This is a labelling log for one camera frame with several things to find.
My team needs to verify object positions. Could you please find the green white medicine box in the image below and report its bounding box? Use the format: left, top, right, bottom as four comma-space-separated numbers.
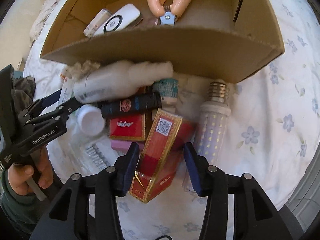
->
59, 77, 74, 105

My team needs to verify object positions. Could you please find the clear bag of ampoules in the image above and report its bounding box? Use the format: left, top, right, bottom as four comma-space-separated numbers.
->
84, 144, 111, 171

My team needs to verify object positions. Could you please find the white pill bottle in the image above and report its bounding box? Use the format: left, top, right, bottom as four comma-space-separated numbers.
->
76, 105, 106, 136

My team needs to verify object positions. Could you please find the LED corn light bulb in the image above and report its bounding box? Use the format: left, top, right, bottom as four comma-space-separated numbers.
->
194, 79, 231, 165

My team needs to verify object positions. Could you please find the red gold QR carton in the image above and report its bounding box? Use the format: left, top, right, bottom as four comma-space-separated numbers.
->
130, 109, 196, 203

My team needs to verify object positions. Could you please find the white spray bottle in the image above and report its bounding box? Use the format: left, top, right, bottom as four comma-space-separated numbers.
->
73, 61, 174, 104

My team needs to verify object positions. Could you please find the black cylindrical tube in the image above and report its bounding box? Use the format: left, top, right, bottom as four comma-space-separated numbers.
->
101, 92, 162, 119

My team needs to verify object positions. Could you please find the green sleeved left forearm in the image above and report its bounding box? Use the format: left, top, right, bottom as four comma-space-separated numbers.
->
1, 171, 63, 239

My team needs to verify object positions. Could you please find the person's left hand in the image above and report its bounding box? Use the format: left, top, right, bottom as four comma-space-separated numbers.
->
8, 146, 53, 196

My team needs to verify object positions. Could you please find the camouflage cloth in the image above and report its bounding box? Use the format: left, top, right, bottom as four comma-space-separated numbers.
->
13, 76, 36, 114

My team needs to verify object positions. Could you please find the pink flat box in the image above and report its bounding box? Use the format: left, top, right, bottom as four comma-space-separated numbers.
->
111, 140, 132, 153

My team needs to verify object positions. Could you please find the red flat packet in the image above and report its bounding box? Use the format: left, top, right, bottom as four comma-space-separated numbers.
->
109, 114, 146, 141

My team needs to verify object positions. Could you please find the crumpled white tissue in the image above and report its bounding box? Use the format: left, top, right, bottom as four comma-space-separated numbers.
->
67, 60, 100, 80

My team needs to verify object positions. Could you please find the white medicine box red text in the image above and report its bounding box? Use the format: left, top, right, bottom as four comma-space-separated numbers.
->
83, 9, 112, 37

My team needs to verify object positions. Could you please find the teal labelled white bottle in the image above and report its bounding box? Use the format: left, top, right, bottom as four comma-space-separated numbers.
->
152, 78, 178, 106

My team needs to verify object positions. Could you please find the white floral bed sheet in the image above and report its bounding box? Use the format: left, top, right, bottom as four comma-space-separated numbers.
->
24, 0, 319, 239

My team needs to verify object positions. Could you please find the brown cardboard box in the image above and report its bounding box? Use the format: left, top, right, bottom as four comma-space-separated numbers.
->
40, 0, 285, 83

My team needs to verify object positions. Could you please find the white oval device black ring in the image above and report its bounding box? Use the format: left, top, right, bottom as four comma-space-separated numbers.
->
93, 3, 144, 37

